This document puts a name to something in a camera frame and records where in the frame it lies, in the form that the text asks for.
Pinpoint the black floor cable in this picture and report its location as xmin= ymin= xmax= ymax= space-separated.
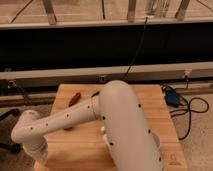
xmin=161 ymin=84 xmax=211 ymax=141

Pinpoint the red chili pepper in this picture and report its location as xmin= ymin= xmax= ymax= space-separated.
xmin=68 ymin=92 xmax=81 ymax=107

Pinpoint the blue power adapter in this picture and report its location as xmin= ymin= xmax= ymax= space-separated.
xmin=165 ymin=91 xmax=180 ymax=107

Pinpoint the black office chair base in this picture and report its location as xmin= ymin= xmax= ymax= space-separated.
xmin=0 ymin=108 xmax=22 ymax=155

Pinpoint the white plastic bottle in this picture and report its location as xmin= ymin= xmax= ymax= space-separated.
xmin=100 ymin=126 xmax=106 ymax=135

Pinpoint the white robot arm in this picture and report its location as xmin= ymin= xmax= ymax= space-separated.
xmin=11 ymin=80 xmax=164 ymax=171

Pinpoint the black eraser block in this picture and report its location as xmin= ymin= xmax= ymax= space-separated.
xmin=64 ymin=127 xmax=74 ymax=131

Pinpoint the black cable on wall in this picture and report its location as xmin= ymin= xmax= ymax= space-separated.
xmin=119 ymin=16 xmax=149 ymax=83

